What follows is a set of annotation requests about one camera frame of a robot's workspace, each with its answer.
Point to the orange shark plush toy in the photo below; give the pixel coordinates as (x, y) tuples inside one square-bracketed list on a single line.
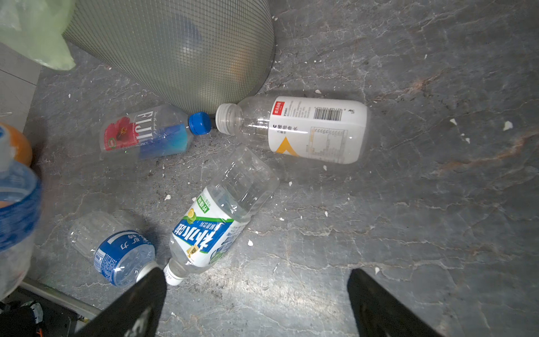
[(20, 145)]

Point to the bottle green white blue label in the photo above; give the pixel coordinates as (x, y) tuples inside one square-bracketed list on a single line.
[(219, 214)]

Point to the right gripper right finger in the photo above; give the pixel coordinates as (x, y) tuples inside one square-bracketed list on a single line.
[(378, 313)]

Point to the large bottle white yellow label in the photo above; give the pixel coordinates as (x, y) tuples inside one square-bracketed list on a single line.
[(329, 130)]

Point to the green plastic bin liner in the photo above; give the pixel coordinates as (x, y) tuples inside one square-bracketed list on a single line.
[(35, 30)]

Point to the Fiji bottle red flower label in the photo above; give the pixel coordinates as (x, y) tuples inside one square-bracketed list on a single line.
[(152, 133)]

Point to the lying bottle dark blue label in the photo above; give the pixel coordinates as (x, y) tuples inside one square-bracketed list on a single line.
[(114, 243)]

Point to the grey mesh waste bin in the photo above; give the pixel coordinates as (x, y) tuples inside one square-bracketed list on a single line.
[(196, 55)]

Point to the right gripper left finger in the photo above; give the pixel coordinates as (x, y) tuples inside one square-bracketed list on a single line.
[(135, 313)]

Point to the crushed bottle blue label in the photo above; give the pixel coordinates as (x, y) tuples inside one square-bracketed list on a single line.
[(21, 198)]

